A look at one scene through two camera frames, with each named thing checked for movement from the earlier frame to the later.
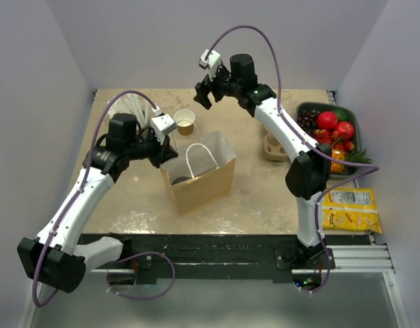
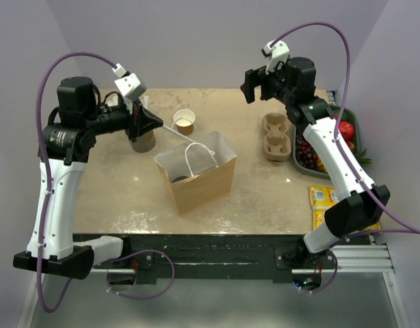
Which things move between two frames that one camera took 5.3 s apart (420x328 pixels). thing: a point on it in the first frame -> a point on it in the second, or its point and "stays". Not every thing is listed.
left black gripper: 164,152 -> 140,120
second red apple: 345,129 stays
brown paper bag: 202,175 stays
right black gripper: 202,89 -> 258,77
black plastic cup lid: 180,178 stays
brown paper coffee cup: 185,119 stays
